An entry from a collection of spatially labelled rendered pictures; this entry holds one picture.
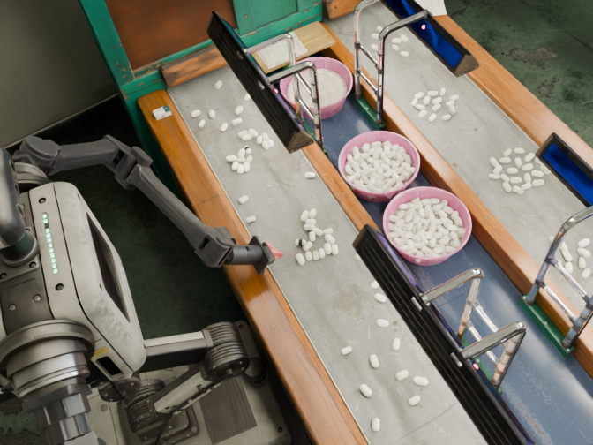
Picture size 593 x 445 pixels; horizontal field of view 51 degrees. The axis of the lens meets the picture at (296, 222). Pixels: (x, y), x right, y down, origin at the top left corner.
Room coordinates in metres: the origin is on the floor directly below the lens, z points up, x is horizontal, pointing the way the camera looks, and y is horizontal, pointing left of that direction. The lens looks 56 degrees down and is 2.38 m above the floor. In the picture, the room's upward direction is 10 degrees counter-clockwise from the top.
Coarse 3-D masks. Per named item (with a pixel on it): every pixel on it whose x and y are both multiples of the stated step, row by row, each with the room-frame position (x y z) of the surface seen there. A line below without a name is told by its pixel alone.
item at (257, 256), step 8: (256, 240) 1.01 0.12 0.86; (248, 248) 0.97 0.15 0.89; (256, 248) 0.97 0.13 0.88; (248, 256) 0.94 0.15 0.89; (256, 256) 0.95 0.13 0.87; (264, 256) 0.95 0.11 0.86; (248, 264) 0.94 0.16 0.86; (256, 264) 0.94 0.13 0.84; (264, 264) 0.93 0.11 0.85; (264, 272) 0.92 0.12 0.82
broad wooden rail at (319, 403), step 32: (160, 96) 1.78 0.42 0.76; (160, 128) 1.62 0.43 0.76; (192, 160) 1.44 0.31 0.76; (192, 192) 1.30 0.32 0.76; (224, 192) 1.29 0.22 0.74; (224, 224) 1.15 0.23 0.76; (256, 288) 0.91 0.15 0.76; (256, 320) 0.80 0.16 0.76; (288, 320) 0.79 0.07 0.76; (288, 352) 0.69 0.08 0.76; (288, 384) 0.60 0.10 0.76; (320, 384) 0.58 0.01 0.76; (320, 416) 0.50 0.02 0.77; (352, 416) 0.50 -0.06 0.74
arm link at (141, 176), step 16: (144, 160) 1.22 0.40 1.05; (144, 176) 1.18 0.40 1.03; (144, 192) 1.14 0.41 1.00; (160, 192) 1.12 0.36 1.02; (160, 208) 1.08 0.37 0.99; (176, 208) 1.06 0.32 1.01; (176, 224) 1.02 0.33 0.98; (192, 224) 1.00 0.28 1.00; (192, 240) 0.97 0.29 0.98; (208, 240) 0.97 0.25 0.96; (208, 256) 0.91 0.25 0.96
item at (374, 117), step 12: (372, 0) 1.66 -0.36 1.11; (360, 12) 1.65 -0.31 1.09; (420, 12) 1.56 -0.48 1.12; (360, 24) 1.65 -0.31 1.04; (396, 24) 1.53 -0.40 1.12; (408, 24) 1.53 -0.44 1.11; (360, 36) 1.65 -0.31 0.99; (384, 36) 1.51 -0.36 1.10; (360, 48) 1.63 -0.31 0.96; (384, 48) 1.50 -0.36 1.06; (360, 60) 1.65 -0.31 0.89; (372, 60) 1.56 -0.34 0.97; (384, 60) 1.51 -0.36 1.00; (360, 72) 1.63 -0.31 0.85; (384, 72) 1.51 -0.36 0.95; (360, 84) 1.65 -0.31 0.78; (384, 84) 1.51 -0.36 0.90; (360, 96) 1.65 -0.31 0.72; (360, 108) 1.62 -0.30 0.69; (372, 108) 1.59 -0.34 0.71; (372, 120) 1.54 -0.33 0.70
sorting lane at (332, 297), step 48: (192, 96) 1.78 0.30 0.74; (240, 96) 1.73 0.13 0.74; (240, 144) 1.50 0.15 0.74; (240, 192) 1.29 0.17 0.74; (288, 192) 1.25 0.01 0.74; (288, 240) 1.07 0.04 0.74; (336, 240) 1.04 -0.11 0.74; (288, 288) 0.90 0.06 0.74; (336, 288) 0.87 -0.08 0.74; (336, 336) 0.72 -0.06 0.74; (384, 336) 0.70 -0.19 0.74; (336, 384) 0.59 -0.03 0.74; (384, 384) 0.56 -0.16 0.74; (432, 384) 0.54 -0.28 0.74; (384, 432) 0.44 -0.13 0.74; (432, 432) 0.42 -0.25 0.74
